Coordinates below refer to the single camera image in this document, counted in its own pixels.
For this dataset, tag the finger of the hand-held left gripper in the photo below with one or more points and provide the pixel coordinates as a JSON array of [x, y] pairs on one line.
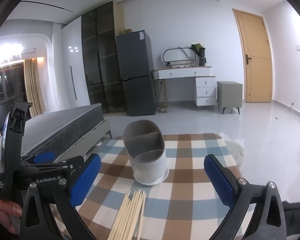
[[43, 158], [13, 142]]

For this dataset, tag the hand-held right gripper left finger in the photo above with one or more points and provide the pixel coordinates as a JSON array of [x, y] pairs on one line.
[[86, 180]]

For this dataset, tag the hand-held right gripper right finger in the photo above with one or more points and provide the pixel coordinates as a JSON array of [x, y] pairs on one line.
[[220, 180]]

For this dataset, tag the bundle of wooden chopsticks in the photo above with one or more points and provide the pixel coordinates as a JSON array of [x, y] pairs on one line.
[[130, 217]]

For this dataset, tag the white grey utensil holder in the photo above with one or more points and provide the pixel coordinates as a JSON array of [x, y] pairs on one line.
[[147, 167]]

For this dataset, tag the person's left hand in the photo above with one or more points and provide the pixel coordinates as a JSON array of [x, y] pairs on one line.
[[2, 210]]

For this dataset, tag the clear plastic sheet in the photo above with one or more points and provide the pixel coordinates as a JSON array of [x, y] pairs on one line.
[[236, 150]]

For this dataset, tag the dark grey quilted mattress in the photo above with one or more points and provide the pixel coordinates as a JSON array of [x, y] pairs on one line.
[[60, 125]]

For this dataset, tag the checkered tablecloth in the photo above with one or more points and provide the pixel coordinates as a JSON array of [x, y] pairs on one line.
[[180, 205]]

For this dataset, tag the dark window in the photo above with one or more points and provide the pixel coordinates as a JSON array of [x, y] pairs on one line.
[[10, 85]]

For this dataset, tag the beige curtain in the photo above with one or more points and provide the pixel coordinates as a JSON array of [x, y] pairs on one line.
[[33, 87]]

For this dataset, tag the white wardrobe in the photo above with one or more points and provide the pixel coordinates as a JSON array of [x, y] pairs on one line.
[[75, 80]]

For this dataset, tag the grey nightstand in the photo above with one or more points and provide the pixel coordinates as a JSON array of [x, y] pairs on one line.
[[228, 95]]

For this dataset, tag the black bag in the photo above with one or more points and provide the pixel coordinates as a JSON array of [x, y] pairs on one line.
[[297, 217]]

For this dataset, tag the dark grey refrigerator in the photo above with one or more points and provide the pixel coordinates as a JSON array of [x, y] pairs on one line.
[[137, 80]]

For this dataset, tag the white dressing table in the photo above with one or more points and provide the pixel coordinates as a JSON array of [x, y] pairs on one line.
[[180, 73]]

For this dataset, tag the dark glass cabinet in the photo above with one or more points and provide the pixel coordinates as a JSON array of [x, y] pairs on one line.
[[100, 55]]

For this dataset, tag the wooden door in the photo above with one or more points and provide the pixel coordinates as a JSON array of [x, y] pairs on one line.
[[255, 67]]

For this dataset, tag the oval mirror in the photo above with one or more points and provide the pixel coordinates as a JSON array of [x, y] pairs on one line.
[[177, 56]]

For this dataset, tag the potted green plant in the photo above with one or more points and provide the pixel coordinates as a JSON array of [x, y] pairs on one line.
[[198, 48]]

